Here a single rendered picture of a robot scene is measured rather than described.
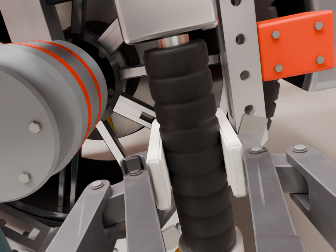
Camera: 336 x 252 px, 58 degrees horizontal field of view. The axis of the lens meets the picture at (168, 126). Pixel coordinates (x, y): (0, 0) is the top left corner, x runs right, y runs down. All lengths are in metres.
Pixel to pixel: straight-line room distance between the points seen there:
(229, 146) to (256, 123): 0.26
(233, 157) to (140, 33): 0.08
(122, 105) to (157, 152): 0.35
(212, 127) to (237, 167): 0.03
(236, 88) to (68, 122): 0.21
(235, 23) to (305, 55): 0.09
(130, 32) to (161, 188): 0.08
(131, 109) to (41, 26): 0.19
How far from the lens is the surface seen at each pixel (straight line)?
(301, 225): 1.47
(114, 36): 0.49
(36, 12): 0.41
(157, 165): 0.15
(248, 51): 0.39
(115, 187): 0.16
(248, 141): 0.18
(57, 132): 0.27
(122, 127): 0.68
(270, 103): 0.50
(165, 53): 0.16
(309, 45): 0.41
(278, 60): 0.40
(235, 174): 0.16
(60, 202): 0.61
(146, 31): 0.16
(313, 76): 0.59
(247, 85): 0.40
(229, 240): 0.21
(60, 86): 0.30
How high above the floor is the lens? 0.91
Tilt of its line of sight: 18 degrees down
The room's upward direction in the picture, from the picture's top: 12 degrees counter-clockwise
